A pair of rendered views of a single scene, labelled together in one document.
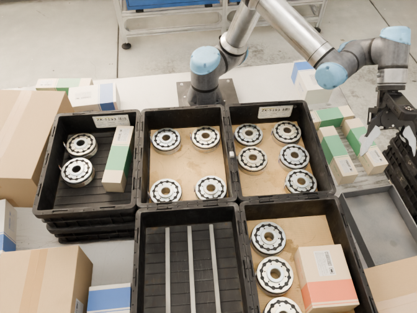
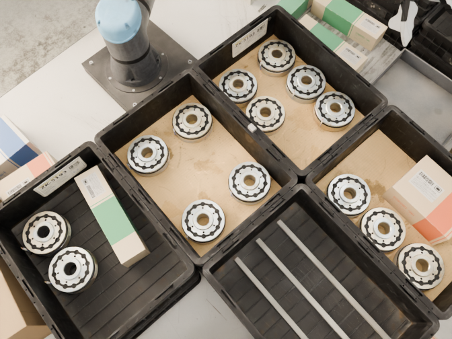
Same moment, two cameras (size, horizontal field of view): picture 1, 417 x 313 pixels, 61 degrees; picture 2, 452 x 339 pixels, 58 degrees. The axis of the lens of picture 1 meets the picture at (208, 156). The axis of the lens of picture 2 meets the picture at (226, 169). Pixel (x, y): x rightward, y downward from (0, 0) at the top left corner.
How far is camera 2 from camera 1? 0.42 m
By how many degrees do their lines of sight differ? 22
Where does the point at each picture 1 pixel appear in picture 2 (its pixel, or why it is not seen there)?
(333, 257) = (430, 173)
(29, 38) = not seen: outside the picture
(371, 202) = (393, 81)
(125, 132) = (93, 181)
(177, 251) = (266, 275)
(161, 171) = (172, 197)
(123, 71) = not seen: outside the picture
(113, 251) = (179, 318)
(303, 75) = not seen: outside the picture
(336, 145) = (325, 37)
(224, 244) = (307, 231)
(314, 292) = (438, 222)
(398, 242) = (441, 107)
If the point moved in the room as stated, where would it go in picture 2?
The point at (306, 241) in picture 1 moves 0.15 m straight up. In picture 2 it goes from (381, 170) to (404, 146)
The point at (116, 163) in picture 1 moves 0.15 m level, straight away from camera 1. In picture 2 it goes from (118, 227) to (65, 196)
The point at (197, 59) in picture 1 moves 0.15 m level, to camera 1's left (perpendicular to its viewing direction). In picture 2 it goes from (111, 23) to (58, 53)
